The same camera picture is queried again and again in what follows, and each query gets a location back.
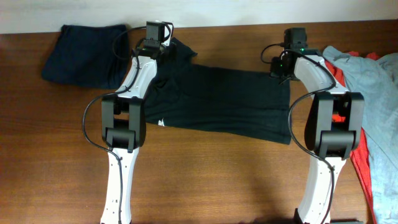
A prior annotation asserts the dark green t-shirt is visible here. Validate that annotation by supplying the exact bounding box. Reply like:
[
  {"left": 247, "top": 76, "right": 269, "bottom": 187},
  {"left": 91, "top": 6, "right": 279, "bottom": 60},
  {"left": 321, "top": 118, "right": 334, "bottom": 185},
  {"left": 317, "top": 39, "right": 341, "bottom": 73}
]
[{"left": 144, "top": 38, "right": 291, "bottom": 144}]

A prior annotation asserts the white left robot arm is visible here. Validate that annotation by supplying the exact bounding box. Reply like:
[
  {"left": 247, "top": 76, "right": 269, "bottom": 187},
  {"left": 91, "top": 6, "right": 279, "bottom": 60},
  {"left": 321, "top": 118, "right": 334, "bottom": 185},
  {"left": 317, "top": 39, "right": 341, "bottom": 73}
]
[{"left": 100, "top": 21, "right": 174, "bottom": 224}]

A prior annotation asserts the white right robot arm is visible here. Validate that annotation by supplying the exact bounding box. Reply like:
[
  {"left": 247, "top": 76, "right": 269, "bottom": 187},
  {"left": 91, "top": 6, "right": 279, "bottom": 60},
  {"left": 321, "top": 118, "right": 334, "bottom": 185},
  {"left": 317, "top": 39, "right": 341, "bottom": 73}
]
[{"left": 271, "top": 27, "right": 364, "bottom": 224}]

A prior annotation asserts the folded navy blue garment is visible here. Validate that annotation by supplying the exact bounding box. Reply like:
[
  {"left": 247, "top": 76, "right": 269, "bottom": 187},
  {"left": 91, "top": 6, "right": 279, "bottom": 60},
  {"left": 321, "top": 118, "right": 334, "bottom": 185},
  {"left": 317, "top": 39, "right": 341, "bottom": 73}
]
[{"left": 42, "top": 24, "right": 129, "bottom": 89}]

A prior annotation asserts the light blue grey t-shirt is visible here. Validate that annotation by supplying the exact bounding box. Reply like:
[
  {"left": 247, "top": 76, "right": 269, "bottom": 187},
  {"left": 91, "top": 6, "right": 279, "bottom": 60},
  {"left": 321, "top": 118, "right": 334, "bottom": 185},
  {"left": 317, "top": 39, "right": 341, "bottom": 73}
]
[{"left": 323, "top": 46, "right": 397, "bottom": 223}]

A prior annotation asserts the red t-shirt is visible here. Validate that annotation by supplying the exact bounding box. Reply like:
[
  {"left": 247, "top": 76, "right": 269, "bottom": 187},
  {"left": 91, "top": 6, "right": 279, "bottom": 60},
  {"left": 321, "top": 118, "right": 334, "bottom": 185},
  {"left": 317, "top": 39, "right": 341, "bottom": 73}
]
[{"left": 325, "top": 52, "right": 381, "bottom": 223}]

